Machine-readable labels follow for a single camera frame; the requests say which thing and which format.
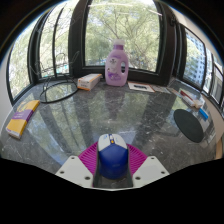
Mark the pale printed leaflet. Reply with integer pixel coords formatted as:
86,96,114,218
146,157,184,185
151,84,172,94

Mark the blue and white box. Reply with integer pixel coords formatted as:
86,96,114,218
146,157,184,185
198,108,210,121

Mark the purple detergent bottle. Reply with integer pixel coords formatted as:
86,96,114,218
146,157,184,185
104,39,130,88

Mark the black cable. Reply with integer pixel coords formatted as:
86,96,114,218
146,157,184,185
38,79,80,104

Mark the blue and white computer mouse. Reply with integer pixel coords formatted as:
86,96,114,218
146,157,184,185
97,133,130,180

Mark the orange and white box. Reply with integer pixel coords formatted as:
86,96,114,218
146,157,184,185
76,73,103,92

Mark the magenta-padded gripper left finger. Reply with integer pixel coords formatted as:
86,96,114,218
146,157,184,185
54,141,101,188

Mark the round black mouse pad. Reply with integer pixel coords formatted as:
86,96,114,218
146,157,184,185
173,108,205,144

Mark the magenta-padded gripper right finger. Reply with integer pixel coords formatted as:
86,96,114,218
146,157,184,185
126,143,170,188

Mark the white card with dark picture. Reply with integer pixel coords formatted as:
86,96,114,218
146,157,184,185
127,81,156,93

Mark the yellow and purple box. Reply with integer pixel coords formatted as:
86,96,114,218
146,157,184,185
5,99,41,140

